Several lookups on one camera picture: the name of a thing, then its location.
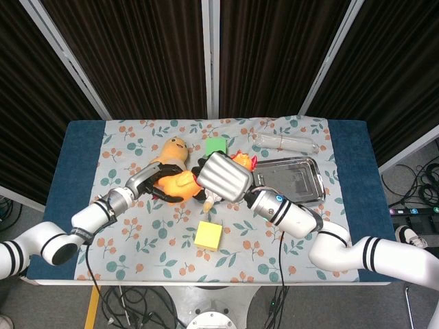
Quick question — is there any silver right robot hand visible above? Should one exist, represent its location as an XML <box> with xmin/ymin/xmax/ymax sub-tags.
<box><xmin>191</xmin><ymin>151</ymin><xmax>254</xmax><ymax>204</ymax></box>

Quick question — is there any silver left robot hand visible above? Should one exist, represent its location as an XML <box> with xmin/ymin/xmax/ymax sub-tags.
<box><xmin>125</xmin><ymin>162</ymin><xmax>186</xmax><ymax>204</ymax></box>

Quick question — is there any orange rubber chicken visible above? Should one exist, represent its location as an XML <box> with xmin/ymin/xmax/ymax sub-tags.
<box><xmin>152</xmin><ymin>149</ymin><xmax>258</xmax><ymax>203</ymax></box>

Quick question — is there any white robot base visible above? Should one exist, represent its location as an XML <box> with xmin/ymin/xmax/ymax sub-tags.
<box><xmin>164</xmin><ymin>284</ymin><xmax>261</xmax><ymax>329</ymax></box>

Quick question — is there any shiny metal tray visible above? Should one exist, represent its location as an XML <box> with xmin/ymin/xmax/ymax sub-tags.
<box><xmin>252</xmin><ymin>156</ymin><xmax>326</xmax><ymax>208</ymax></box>

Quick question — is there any green foam cube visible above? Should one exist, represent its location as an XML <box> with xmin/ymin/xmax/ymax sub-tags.
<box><xmin>204</xmin><ymin>138</ymin><xmax>229</xmax><ymax>157</ymax></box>

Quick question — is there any black-haired plush doll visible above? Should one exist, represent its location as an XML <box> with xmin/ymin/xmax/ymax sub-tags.
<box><xmin>191</xmin><ymin>164</ymin><xmax>226</xmax><ymax>214</ymax></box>

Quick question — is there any yellow foam cube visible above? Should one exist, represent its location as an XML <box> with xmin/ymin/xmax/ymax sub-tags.
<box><xmin>193</xmin><ymin>220</ymin><xmax>223</xmax><ymax>253</ymax></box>

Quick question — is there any blue table cover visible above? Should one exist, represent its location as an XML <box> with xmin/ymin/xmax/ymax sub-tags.
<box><xmin>27</xmin><ymin>119</ymin><xmax>407</xmax><ymax>284</ymax></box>

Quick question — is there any floral patterned tablecloth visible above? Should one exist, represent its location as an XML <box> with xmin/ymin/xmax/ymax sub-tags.
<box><xmin>74</xmin><ymin>116</ymin><xmax>361</xmax><ymax>284</ymax></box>

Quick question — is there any clear plastic bottle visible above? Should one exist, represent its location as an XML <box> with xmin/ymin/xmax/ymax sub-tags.
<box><xmin>256</xmin><ymin>132</ymin><xmax>318</xmax><ymax>154</ymax></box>

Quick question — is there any yellow floor tape strip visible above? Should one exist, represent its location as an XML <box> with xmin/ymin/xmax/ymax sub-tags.
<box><xmin>84</xmin><ymin>286</ymin><xmax>102</xmax><ymax>329</ymax></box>

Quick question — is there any black power strip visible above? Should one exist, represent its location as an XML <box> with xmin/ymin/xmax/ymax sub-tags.
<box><xmin>387</xmin><ymin>205</ymin><xmax>439</xmax><ymax>217</ymax></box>

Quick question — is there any white and black sneaker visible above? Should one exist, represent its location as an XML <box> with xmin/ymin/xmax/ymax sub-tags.
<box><xmin>394</xmin><ymin>225</ymin><xmax>428</xmax><ymax>248</ymax></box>

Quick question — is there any white partition post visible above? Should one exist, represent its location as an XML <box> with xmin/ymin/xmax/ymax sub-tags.
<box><xmin>296</xmin><ymin>0</ymin><xmax>364</xmax><ymax>116</ymax></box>
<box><xmin>377</xmin><ymin>125</ymin><xmax>439</xmax><ymax>174</ymax></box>
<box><xmin>19</xmin><ymin>0</ymin><xmax>112</xmax><ymax>121</ymax></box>
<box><xmin>201</xmin><ymin>0</ymin><xmax>220</xmax><ymax>119</ymax></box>

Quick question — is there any black floor cable bundle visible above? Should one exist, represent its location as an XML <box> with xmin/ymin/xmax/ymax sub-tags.
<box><xmin>382</xmin><ymin>164</ymin><xmax>439</xmax><ymax>208</ymax></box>
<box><xmin>101</xmin><ymin>286</ymin><xmax>181</xmax><ymax>329</ymax></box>

